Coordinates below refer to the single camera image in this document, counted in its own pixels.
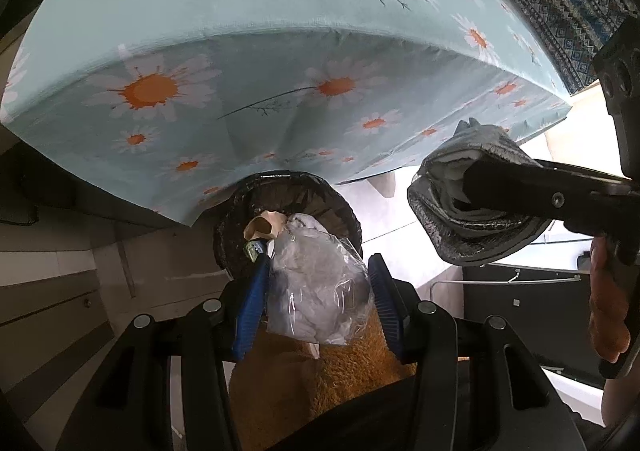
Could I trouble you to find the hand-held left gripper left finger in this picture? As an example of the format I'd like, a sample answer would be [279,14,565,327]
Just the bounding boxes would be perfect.
[57,256,270,451]

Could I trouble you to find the person's right hand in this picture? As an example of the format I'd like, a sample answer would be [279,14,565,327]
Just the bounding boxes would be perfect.
[589,235,632,364]

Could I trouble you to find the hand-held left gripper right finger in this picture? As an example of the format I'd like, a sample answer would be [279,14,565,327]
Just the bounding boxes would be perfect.
[367,253,586,451]

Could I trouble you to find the clear plastic bag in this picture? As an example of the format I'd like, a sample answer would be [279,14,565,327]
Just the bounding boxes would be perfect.
[267,214,376,347]

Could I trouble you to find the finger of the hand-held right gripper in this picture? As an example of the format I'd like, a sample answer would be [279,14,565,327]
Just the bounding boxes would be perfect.
[462,158,608,234]
[532,159,626,187]

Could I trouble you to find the daisy print tablecloth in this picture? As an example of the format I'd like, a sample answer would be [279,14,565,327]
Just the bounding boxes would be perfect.
[0,0,573,227]

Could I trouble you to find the grey foil cup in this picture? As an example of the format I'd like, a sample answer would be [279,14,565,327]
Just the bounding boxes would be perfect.
[406,118,556,266]

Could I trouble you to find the trash bin with black liner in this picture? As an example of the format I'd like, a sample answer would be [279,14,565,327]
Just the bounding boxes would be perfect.
[213,171,363,282]

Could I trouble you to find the person's orange trousers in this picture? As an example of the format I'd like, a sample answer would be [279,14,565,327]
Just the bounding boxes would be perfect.
[227,316,418,451]

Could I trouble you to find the person's right forearm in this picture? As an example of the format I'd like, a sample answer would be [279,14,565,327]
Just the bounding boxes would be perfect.
[601,371,640,432]

